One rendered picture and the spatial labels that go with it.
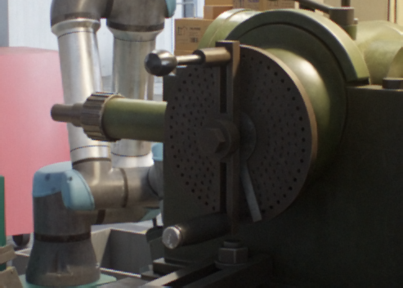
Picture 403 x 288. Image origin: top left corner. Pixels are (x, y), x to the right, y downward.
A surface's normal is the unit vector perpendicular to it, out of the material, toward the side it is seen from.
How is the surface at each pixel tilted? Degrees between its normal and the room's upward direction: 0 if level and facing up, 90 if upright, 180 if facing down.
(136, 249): 90
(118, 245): 90
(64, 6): 71
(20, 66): 90
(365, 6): 90
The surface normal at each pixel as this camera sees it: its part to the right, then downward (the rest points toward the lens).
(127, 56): -0.19, 0.27
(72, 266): 0.33, -0.18
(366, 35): 0.43, -0.80
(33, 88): 0.57, 0.11
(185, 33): -0.64, 0.11
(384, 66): -0.47, -0.50
